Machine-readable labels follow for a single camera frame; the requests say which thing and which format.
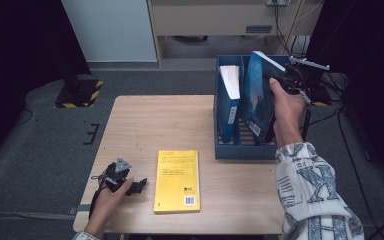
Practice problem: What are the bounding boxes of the left hand-held gripper cable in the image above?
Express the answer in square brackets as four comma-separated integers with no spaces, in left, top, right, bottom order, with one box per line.
[88,173,109,220]

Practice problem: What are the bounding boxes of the glossy blue book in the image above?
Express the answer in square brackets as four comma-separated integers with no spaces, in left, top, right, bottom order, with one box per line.
[239,50,287,146]

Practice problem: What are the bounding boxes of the blue plastic file rack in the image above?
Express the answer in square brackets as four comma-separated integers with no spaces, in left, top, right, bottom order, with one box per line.
[213,54,296,161]

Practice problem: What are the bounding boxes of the white cabinet panel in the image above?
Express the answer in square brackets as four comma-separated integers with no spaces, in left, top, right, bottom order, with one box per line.
[60,0,158,64]

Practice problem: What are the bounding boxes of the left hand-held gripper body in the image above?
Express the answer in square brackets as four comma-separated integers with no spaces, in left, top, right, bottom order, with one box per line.
[91,157,138,195]

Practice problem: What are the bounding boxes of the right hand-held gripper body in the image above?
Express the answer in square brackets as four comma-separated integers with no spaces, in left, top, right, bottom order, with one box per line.
[281,55,331,98]

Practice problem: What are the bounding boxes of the hand-held gripper cable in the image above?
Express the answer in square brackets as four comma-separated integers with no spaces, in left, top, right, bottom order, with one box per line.
[88,173,109,220]
[298,89,314,143]

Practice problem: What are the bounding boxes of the black cable bundle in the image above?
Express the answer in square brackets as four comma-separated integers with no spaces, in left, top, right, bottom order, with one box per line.
[272,0,309,63]

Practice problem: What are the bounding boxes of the thin black floor cable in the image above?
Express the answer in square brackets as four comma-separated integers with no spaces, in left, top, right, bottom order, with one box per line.
[13,108,34,128]

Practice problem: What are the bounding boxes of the yellow book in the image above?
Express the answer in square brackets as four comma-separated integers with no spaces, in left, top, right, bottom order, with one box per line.
[153,149,202,215]

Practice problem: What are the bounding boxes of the person's left hand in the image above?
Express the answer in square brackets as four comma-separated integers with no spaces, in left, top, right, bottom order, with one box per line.
[89,177,135,224]

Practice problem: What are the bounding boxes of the person's right hand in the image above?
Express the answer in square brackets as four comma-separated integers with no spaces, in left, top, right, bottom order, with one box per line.
[269,77,308,134]

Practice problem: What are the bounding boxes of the black stand with striped base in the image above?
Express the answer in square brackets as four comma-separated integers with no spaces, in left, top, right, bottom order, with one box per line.
[53,71,104,109]
[308,71,334,108]

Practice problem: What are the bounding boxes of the grey tape strip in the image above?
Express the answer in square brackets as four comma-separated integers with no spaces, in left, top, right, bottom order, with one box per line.
[68,203,91,216]

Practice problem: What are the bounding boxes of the black curtain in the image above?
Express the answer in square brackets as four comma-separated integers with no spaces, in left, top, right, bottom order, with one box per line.
[0,0,93,174]
[301,0,384,188]

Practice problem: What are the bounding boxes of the long black floor cable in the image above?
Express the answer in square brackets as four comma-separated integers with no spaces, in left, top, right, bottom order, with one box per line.
[337,108,381,234]

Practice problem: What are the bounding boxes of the thick blue-spine book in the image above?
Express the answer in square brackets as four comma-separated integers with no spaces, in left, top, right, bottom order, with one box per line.
[217,64,242,144]

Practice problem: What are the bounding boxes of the right hand-held gripper cable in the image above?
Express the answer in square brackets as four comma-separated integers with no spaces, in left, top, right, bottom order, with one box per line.
[298,89,314,143]

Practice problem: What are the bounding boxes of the beige desk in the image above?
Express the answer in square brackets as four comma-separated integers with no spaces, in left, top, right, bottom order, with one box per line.
[146,0,324,69]

